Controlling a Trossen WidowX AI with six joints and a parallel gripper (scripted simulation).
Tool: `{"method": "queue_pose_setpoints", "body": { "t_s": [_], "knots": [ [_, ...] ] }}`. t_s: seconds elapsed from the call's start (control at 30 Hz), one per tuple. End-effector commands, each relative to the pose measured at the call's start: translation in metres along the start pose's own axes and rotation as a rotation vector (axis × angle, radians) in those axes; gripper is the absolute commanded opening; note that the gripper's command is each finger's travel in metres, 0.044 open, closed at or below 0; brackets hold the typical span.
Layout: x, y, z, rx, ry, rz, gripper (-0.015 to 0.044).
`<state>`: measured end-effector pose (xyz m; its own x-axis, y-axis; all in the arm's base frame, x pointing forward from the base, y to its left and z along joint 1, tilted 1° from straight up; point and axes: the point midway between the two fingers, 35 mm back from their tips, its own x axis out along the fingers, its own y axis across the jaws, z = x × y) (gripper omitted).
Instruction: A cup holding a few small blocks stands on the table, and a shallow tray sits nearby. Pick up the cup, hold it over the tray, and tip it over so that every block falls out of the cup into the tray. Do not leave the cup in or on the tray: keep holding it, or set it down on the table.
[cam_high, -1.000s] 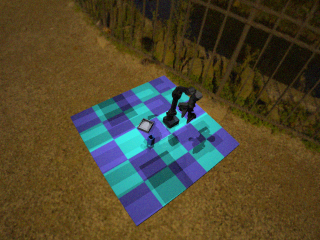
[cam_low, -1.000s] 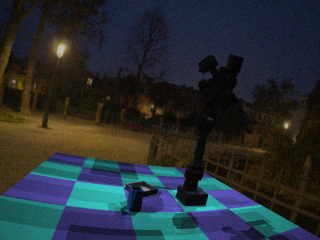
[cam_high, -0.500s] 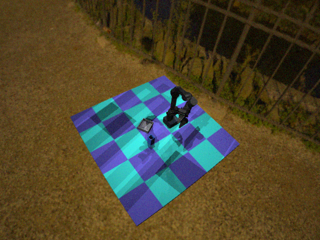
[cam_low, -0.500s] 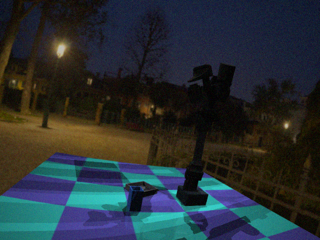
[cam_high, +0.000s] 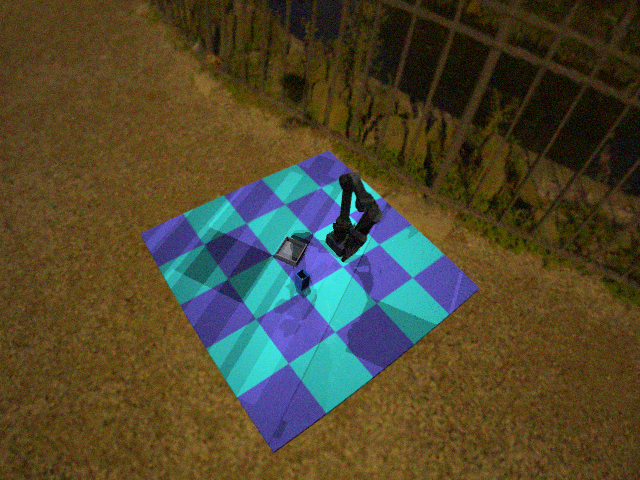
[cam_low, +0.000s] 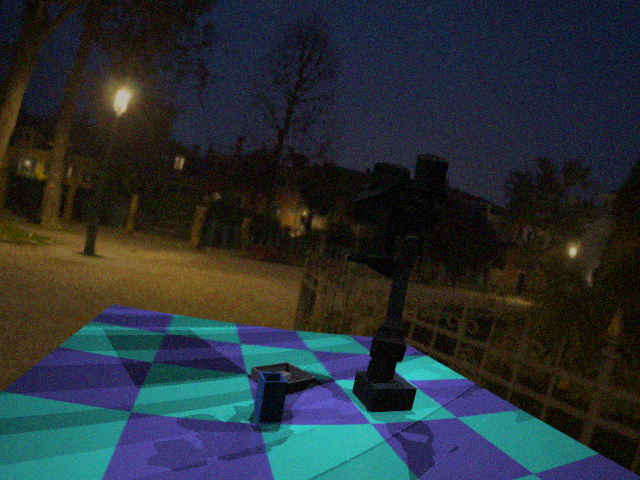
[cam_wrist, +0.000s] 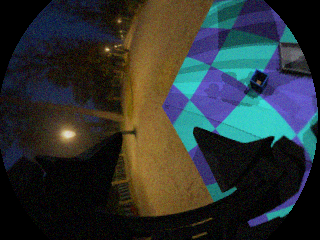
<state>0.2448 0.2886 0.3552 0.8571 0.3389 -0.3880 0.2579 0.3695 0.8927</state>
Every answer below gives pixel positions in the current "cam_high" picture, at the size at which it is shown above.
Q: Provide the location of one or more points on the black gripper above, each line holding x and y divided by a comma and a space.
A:
356, 238

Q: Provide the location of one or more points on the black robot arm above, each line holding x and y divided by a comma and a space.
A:
365, 202

